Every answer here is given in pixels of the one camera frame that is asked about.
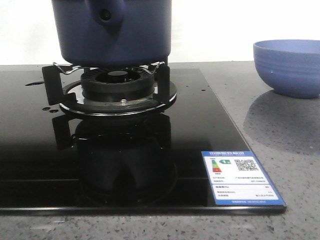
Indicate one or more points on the light blue ribbed bowl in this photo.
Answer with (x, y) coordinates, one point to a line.
(291, 67)

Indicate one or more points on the dark blue cooking pot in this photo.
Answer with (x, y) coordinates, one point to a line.
(113, 33)

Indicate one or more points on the blue energy label sticker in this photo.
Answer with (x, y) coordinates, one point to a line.
(237, 178)

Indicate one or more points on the black pot support grate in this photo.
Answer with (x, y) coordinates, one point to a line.
(63, 87)

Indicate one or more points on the black glass gas stove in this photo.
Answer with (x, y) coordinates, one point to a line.
(53, 163)

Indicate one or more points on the black round gas burner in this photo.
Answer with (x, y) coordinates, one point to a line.
(106, 85)

